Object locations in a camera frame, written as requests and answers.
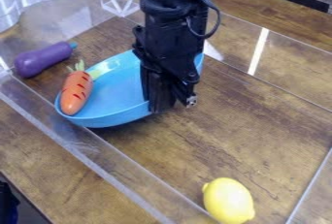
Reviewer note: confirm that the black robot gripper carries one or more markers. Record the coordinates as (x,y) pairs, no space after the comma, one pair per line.
(168,42)

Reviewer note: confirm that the blue plastic plate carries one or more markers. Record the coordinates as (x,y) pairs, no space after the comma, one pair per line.
(116,101)

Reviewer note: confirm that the orange toy carrot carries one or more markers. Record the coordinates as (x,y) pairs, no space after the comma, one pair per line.
(76,88)

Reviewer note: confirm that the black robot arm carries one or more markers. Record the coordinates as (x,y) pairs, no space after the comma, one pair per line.
(168,45)

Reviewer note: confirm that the purple toy eggplant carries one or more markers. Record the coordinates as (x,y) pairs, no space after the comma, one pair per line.
(32,62)

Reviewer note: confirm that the yellow toy lemon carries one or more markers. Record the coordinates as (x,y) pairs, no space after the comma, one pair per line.
(227,201)

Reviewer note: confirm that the clear acrylic enclosure wall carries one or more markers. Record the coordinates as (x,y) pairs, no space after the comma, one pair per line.
(259,127)

